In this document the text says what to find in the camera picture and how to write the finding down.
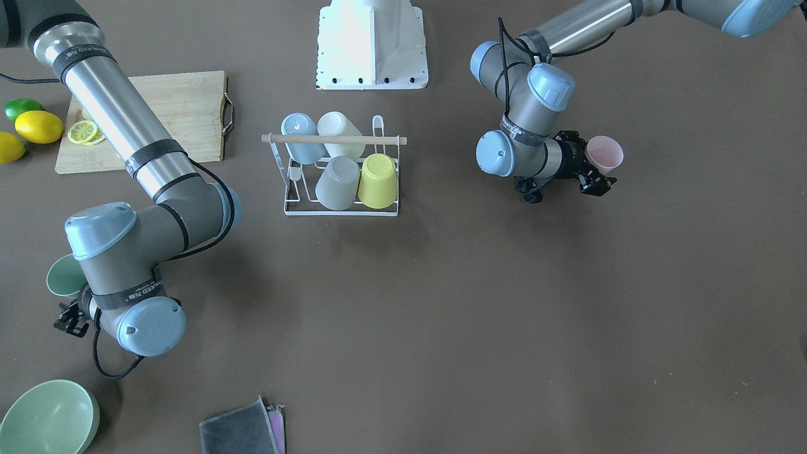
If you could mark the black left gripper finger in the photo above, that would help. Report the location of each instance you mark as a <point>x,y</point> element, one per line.
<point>595,183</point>

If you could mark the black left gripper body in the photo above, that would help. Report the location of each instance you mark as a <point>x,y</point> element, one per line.
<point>573,154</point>

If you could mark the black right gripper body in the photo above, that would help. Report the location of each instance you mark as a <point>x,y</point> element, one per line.
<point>81,301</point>

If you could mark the pink plastic cup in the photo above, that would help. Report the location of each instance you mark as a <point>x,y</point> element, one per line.
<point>605,153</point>

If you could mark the green plastic cup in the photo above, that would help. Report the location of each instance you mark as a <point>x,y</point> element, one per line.
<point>66,277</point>

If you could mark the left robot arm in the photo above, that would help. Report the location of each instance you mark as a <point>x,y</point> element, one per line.
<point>522,73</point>

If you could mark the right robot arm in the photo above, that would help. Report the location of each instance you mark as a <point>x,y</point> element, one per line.
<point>120,248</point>

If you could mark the yellow plastic cup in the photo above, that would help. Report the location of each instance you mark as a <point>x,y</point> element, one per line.
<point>378,186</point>

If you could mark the grey plastic cup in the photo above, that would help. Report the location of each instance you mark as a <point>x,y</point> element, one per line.
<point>337,186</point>

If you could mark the cream white plastic cup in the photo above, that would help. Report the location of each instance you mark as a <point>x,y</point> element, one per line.
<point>336,124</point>

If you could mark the green ceramic bowl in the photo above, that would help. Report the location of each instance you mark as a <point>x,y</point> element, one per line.
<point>57,416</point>

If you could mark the whole yellow lemon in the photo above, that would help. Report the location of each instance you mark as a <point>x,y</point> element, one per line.
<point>39,127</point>
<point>12,148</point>

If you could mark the grey folded cloth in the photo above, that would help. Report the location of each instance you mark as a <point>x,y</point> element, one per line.
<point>244,430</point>

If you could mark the green lime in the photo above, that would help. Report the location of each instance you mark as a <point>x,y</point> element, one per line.
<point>18,106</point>

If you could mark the purple folded cloth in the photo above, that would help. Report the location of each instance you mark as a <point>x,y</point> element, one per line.
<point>277,425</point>

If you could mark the wooden cutting board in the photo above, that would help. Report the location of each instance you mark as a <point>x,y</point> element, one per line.
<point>191,106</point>

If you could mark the white wire cup rack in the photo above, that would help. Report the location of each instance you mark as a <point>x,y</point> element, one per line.
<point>301,156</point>

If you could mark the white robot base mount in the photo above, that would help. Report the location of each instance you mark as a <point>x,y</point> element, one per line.
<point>371,45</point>

